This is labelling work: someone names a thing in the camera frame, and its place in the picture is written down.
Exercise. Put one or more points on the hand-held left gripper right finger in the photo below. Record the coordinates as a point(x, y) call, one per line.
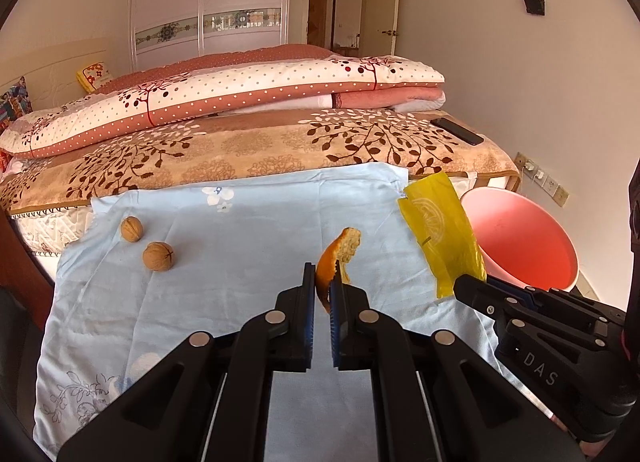
point(336, 317)

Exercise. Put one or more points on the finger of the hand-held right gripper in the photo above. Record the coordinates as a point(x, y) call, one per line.
point(505, 285)
point(475, 294)

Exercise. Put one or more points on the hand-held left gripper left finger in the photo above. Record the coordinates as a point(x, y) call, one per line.
point(307, 312)

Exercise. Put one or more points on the pink plastic bin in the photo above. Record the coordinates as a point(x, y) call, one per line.
point(520, 242)

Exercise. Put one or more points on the orange peel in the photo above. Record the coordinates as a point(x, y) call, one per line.
point(340, 247)

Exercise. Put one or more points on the yellow plastic bag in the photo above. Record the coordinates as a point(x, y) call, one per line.
point(440, 232)

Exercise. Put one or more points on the light blue floral cloth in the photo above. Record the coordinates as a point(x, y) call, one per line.
point(225, 252)

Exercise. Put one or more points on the brown walnut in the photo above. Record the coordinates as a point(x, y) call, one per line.
point(132, 229)
point(158, 256)

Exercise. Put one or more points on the black phone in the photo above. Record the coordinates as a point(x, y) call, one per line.
point(457, 131)

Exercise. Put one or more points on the brown leaf print blanket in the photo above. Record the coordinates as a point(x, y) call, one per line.
point(250, 147)

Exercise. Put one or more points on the folded white sheet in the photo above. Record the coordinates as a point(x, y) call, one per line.
point(280, 104)

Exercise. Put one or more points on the folded pink blanket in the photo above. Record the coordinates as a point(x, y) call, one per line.
point(390, 97)

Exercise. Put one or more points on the folded tree print quilt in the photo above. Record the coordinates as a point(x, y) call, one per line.
point(250, 92)

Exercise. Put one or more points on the black chair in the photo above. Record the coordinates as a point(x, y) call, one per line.
point(20, 367)

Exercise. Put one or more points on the dark wooden nightstand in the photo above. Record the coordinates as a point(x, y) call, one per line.
point(20, 252)

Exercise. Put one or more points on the cream room door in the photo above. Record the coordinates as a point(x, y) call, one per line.
point(385, 7)

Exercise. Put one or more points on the yellow floral pillow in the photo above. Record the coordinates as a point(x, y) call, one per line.
point(95, 74)

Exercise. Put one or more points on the cream bed headboard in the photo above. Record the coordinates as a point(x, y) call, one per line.
point(50, 72)

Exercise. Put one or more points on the colourful patchwork pillow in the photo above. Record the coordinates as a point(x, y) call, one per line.
point(12, 104)

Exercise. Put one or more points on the beige wall socket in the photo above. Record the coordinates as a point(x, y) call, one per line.
point(519, 159)
point(562, 197)

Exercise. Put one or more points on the white wall socket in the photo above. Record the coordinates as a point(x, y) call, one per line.
point(550, 185)
point(535, 177)

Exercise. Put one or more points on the black wall bracket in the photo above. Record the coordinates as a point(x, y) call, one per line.
point(533, 3)

